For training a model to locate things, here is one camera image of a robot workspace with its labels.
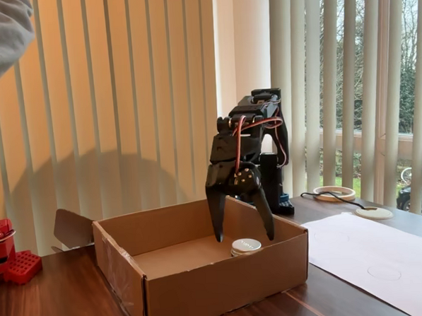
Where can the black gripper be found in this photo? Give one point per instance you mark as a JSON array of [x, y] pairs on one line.
[[220, 176]]

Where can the small jar with silver lid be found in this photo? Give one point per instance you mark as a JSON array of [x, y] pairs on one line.
[[245, 246]]

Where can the grey sleeved forearm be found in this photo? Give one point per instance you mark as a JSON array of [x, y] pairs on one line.
[[2, 31]]

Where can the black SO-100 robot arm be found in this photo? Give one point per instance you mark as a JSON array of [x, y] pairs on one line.
[[272, 176]]

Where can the open brown cardboard box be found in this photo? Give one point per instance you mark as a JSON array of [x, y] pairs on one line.
[[221, 288]]

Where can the masking tape roll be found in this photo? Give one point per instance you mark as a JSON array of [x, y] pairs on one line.
[[344, 195]]

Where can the white round desk grommet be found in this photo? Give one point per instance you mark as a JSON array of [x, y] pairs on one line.
[[375, 214]]

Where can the white paper sheet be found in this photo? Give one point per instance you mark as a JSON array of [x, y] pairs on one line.
[[372, 255]]

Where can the dark parked car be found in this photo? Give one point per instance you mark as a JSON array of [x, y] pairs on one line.
[[403, 199]]

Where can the white vertical blind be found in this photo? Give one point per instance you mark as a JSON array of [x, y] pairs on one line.
[[297, 54], [87, 100]]

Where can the red perforated base block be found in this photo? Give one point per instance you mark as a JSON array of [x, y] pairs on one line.
[[23, 267]]

